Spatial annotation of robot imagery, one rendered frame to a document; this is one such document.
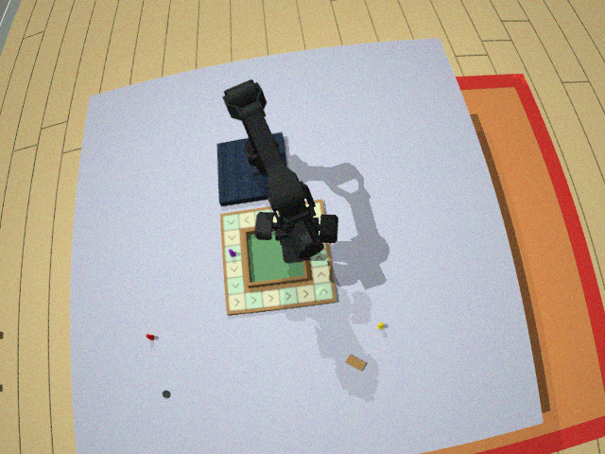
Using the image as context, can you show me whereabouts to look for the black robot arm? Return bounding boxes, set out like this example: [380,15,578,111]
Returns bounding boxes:
[223,79,324,264]

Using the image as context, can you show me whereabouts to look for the tan rectangular block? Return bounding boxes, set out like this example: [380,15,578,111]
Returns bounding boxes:
[346,355,366,371]

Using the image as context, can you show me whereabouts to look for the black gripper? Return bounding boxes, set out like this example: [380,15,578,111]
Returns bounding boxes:
[254,212,338,243]

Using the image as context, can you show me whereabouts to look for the cream and green ring of arrow squares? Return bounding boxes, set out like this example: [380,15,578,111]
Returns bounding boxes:
[222,209,334,311]

